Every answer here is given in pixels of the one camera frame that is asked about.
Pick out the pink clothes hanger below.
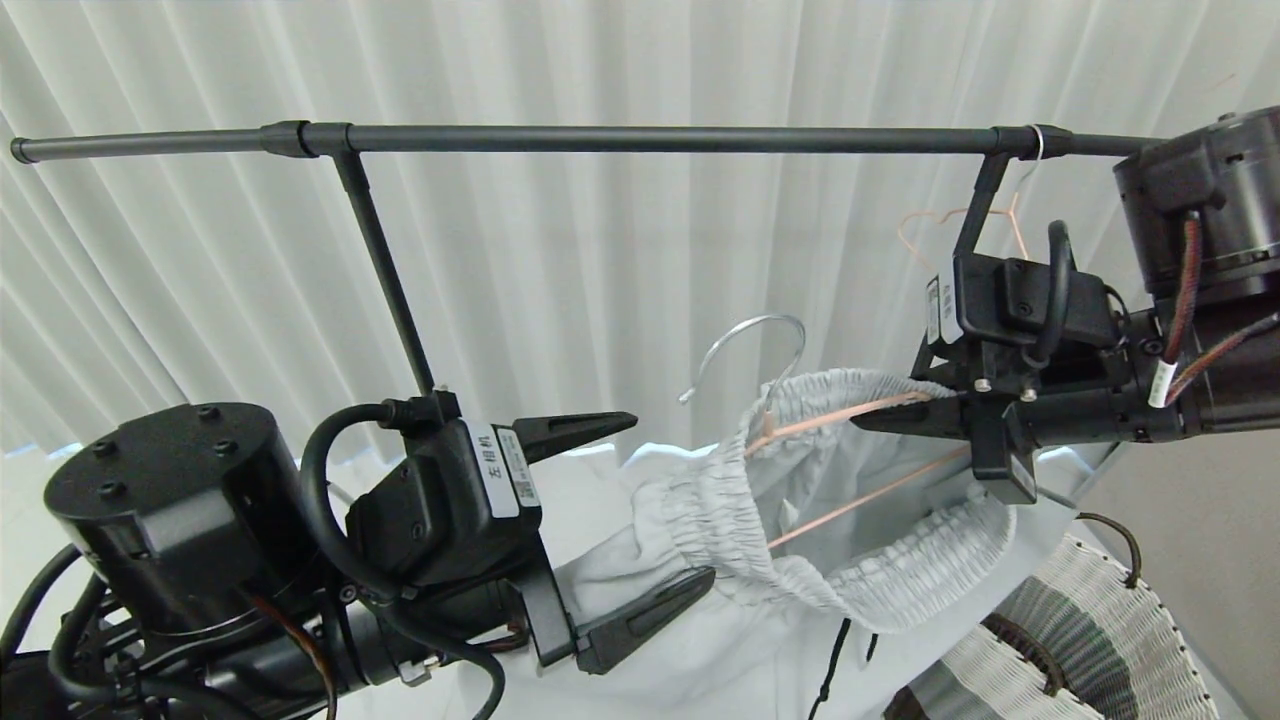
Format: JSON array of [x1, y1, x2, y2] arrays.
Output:
[[897, 125, 1047, 277], [678, 315, 973, 551]]

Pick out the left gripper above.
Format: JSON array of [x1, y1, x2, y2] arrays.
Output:
[[335, 410, 717, 683]]

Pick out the white curtain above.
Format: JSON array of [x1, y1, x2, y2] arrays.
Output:
[[0, 0, 1280, 471]]

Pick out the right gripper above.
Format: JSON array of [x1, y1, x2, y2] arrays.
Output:
[[958, 384, 1201, 507]]

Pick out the white laundry basket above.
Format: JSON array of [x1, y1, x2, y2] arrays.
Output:
[[885, 512, 1223, 720]]

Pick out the black clothes rack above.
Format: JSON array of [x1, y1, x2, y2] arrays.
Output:
[[10, 120, 1167, 401]]

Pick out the pale grey shorts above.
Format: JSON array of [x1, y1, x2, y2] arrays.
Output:
[[520, 368, 1083, 720]]

